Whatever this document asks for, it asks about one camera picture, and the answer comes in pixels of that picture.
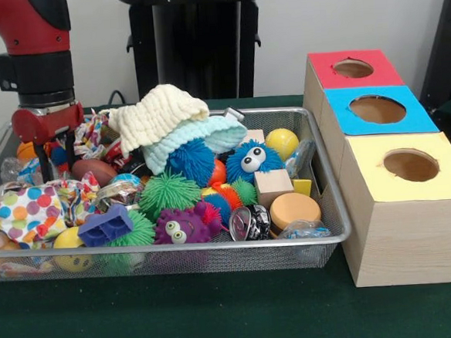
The blue fuzzy ball with eyes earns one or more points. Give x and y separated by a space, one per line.
253 160

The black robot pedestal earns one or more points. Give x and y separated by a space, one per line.
201 47

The wooden cube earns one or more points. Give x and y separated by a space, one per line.
273 187

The wooden box with three holes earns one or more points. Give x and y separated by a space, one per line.
404 226

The large green spiky ball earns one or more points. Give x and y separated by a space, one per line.
143 233

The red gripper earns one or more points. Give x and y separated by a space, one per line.
48 123

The silver can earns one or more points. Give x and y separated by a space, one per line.
119 196

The small orange basketball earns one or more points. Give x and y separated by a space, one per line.
24 152

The yellow smiley ball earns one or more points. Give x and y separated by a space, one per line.
70 249

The clear crumpled plastic packet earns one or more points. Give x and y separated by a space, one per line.
304 229

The blue globe ball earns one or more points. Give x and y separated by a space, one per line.
125 178

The small green spiky ball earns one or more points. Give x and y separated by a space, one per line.
167 193

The mint green knit cloth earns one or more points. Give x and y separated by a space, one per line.
200 137

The cream waffle cloth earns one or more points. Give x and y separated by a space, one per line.
160 115

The purple spiky ball with eyes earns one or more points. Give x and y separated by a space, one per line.
183 226

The polka dot cloth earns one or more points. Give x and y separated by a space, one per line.
27 212

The yellow block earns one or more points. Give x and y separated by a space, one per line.
303 187

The brown toy football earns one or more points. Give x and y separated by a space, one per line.
94 172

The black chair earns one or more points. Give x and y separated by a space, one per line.
446 53

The clear blue plastic packet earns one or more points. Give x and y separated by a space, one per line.
300 157

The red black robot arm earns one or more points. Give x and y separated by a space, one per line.
35 51

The round wooden disc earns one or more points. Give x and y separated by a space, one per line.
294 210

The clear mesh bin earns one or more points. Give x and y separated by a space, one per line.
325 208

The purple plastic block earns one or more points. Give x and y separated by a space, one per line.
106 226

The red black packet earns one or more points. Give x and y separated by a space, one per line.
116 152

